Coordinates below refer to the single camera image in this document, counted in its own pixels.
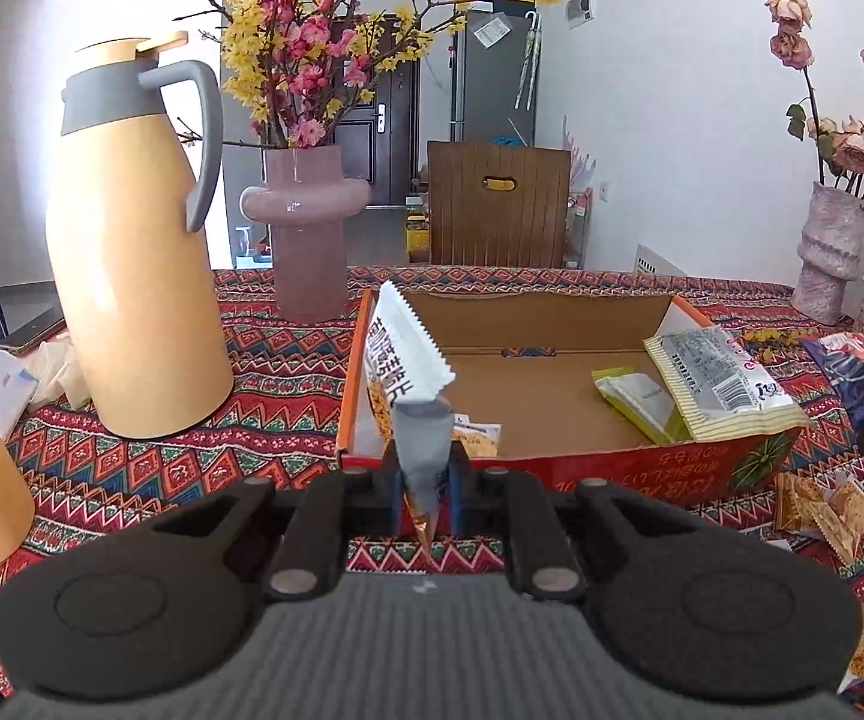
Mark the pink textured vase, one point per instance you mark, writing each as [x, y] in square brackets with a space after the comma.
[829, 255]

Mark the white and lime snack packet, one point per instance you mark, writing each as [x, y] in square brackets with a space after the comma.
[642, 405]

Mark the dark brown door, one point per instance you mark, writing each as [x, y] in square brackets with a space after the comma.
[394, 150]

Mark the red cardboard box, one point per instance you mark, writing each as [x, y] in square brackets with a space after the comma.
[552, 390]

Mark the pink and yellow blossom branches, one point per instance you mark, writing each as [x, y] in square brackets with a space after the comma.
[304, 37]

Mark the cream cloth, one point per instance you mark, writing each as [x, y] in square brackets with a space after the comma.
[57, 375]

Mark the red and blue chip bag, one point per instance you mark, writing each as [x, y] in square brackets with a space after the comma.
[859, 375]

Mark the white and yellow chip bag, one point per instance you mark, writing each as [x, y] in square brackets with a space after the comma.
[724, 382]

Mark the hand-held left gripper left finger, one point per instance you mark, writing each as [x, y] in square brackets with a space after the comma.
[394, 499]

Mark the fallen yellow petals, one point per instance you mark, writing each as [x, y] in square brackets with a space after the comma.
[769, 341]

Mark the dried rose bouquet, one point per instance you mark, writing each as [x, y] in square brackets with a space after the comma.
[863, 142]

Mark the yellow thermos jug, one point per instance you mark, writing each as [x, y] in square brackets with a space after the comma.
[139, 277]

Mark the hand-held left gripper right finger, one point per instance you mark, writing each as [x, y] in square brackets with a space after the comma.
[456, 510]

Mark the grey refrigerator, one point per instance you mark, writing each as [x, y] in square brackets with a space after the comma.
[492, 82]

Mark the hanging umbrella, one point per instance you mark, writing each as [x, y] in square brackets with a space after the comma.
[528, 60]

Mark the brown wooden chair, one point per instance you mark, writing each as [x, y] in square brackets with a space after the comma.
[499, 225]

